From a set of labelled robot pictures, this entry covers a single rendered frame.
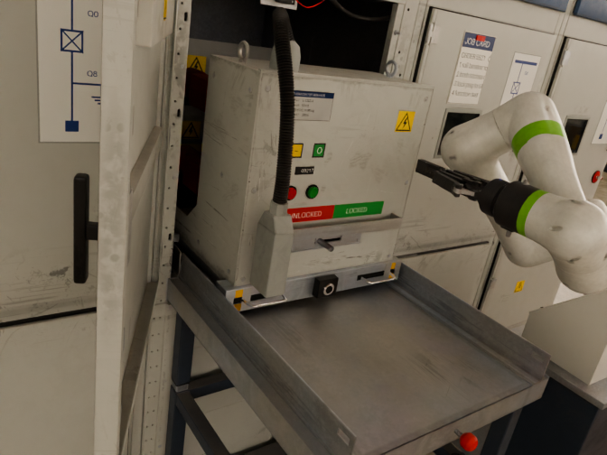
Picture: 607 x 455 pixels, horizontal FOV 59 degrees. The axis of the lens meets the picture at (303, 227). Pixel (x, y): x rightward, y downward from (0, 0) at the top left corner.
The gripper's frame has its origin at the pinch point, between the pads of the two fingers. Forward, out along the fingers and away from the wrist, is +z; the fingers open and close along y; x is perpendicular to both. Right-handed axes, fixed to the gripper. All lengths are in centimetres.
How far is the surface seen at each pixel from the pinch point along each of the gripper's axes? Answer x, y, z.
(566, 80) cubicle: 20, 102, 33
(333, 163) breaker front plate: -2.5, -16.5, 13.6
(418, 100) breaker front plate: 12.8, 6.1, 13.6
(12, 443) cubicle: -75, -81, 33
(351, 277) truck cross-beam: -32.8, -4.6, 12.3
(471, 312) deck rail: -32.8, 13.6, -12.3
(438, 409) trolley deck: -38, -16, -29
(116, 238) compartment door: 1, -75, -20
